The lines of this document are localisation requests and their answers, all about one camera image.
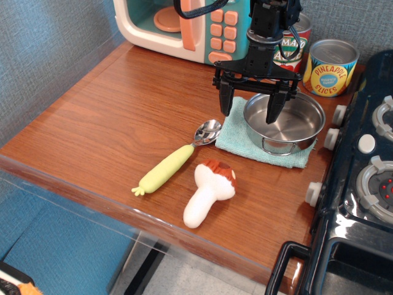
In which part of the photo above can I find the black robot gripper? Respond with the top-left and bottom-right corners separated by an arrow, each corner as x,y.
213,29 -> 301,124

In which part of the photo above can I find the stainless steel pot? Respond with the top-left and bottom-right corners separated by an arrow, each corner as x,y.
243,93 -> 325,156

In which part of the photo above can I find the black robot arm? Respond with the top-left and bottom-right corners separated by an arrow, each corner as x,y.
213,1 -> 302,124

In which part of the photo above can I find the toy microwave teal white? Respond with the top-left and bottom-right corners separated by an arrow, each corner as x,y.
114,1 -> 251,65

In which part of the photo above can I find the teal folded cloth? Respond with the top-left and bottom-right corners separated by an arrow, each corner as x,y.
215,96 -> 316,168

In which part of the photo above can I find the tomato sauce can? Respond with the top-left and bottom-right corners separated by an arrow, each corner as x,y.
273,12 -> 312,73

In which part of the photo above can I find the pineapple slices can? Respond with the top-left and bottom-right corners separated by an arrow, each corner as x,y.
303,39 -> 359,98

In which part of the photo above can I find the plush white brown mushroom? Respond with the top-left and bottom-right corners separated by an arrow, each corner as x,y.
183,159 -> 237,229

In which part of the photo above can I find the black toy stove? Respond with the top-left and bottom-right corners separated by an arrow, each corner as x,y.
266,50 -> 392,294

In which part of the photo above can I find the orange black object corner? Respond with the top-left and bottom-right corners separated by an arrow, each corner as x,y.
1,261 -> 43,295

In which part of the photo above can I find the spoon with green handle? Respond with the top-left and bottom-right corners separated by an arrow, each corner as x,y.
131,119 -> 222,196

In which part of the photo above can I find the black braided cable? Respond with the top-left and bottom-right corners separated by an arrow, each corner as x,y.
173,0 -> 229,20

